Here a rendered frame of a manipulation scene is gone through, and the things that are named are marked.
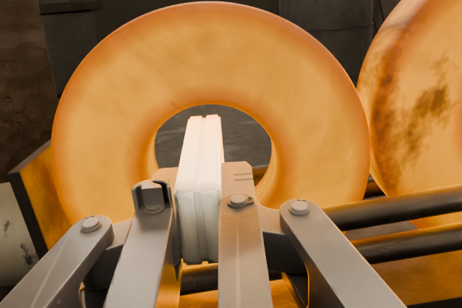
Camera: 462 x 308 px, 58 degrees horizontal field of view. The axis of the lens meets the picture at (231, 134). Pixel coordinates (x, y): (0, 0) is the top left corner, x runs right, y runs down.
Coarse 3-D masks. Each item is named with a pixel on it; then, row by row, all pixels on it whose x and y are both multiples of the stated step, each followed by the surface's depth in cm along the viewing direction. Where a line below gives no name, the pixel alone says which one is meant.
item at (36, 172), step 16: (48, 144) 21; (32, 160) 19; (48, 160) 20; (16, 176) 17; (32, 176) 18; (48, 176) 20; (16, 192) 18; (32, 192) 18; (48, 192) 20; (32, 208) 18; (48, 208) 19; (32, 224) 18; (48, 224) 19; (64, 224) 20; (32, 240) 18; (48, 240) 19
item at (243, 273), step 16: (240, 192) 13; (224, 208) 13; (240, 208) 13; (256, 208) 13; (224, 224) 12; (240, 224) 12; (256, 224) 12; (224, 240) 11; (240, 240) 11; (256, 240) 11; (224, 256) 11; (240, 256) 11; (256, 256) 10; (224, 272) 10; (240, 272) 10; (256, 272) 10; (224, 288) 10; (240, 288) 10; (256, 288) 10; (224, 304) 9; (240, 304) 9; (256, 304) 9; (272, 304) 9
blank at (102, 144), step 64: (128, 64) 18; (192, 64) 18; (256, 64) 18; (320, 64) 18; (64, 128) 19; (128, 128) 19; (320, 128) 19; (64, 192) 20; (128, 192) 20; (256, 192) 22; (320, 192) 20
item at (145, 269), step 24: (144, 192) 13; (168, 192) 13; (144, 216) 13; (168, 216) 12; (144, 240) 12; (168, 240) 12; (120, 264) 11; (144, 264) 11; (168, 264) 11; (120, 288) 10; (144, 288) 10; (168, 288) 11
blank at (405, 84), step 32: (416, 0) 19; (448, 0) 18; (384, 32) 20; (416, 32) 18; (448, 32) 18; (384, 64) 19; (416, 64) 18; (448, 64) 18; (384, 96) 19; (416, 96) 19; (448, 96) 19; (384, 128) 19; (416, 128) 19; (448, 128) 19; (384, 160) 20; (416, 160) 20; (448, 160) 20; (384, 192) 22; (416, 224) 21; (448, 224) 21
